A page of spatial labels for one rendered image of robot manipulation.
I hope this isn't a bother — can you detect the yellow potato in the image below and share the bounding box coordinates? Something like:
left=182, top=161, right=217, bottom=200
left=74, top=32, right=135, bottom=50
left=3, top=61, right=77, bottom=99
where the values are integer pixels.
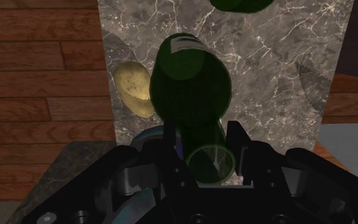
left=113, top=60, right=155, bottom=119

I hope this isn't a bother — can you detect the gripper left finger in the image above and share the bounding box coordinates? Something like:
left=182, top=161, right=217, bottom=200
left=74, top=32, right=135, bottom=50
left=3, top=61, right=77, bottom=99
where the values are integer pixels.
left=20, top=120, right=200, bottom=224

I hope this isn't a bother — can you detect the dark green round object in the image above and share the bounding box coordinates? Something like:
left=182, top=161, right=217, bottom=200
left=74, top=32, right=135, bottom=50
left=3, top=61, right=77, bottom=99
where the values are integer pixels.
left=209, top=0, right=275, bottom=14

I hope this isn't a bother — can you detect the blue round plate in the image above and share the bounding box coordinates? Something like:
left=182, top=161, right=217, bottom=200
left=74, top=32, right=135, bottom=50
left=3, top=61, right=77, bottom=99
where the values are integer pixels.
left=110, top=125, right=183, bottom=224

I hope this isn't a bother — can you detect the dark green glass bottle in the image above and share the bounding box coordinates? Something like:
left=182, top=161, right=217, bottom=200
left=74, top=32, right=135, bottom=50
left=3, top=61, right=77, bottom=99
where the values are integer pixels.
left=149, top=32, right=237, bottom=185

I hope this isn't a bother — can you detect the grey marble table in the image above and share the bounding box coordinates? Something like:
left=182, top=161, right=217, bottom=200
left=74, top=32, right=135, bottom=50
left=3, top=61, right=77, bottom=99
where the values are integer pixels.
left=6, top=0, right=355, bottom=224

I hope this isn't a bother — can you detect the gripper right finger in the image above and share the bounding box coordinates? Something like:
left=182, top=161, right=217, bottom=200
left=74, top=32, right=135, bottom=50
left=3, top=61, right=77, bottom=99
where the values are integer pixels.
left=226, top=120, right=358, bottom=224

